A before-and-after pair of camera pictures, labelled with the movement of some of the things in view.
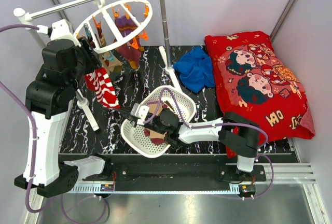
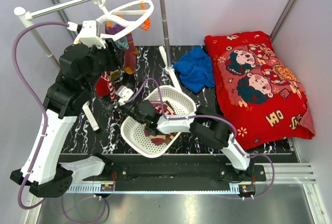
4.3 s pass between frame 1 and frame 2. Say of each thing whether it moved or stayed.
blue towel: stayed
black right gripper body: moved
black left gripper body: moved
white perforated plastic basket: stayed
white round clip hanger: moved
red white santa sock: moved
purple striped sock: moved
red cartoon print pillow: stayed
